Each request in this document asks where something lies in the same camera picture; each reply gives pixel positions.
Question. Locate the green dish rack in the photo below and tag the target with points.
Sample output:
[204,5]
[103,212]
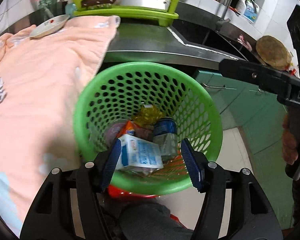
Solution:
[127,0]

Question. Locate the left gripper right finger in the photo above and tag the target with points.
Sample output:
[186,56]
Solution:
[251,214]

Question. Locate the orange red snack bag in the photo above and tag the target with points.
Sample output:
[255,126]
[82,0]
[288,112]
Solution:
[136,130]

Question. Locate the blue white milk carton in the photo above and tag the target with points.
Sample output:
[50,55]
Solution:
[138,155]

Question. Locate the dark green utensil holder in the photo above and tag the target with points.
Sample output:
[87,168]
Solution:
[51,4]

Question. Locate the round wooden board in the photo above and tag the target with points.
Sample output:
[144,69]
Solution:
[273,52]

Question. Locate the green perforated trash basket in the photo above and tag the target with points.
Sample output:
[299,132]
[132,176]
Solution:
[145,92]

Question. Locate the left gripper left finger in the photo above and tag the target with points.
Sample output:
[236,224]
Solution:
[50,214]

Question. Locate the teal small bottle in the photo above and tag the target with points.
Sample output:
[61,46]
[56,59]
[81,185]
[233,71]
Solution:
[70,8]

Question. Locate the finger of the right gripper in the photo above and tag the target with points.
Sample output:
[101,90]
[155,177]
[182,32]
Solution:
[249,72]

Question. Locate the blue white drink can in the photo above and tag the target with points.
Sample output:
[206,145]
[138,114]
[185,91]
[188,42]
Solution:
[165,135]

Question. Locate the yellow plastic wrapper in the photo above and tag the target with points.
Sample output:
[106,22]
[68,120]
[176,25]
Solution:
[148,115]

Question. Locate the peach pink towel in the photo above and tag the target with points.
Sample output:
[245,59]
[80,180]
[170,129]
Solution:
[42,80]

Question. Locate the white ceramic plate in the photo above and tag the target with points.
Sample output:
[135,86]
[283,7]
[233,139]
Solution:
[49,27]

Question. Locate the red stool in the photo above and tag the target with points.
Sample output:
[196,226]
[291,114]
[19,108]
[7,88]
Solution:
[137,212]

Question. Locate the person's right hand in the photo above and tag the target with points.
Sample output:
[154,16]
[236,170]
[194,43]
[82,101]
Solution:
[289,143]

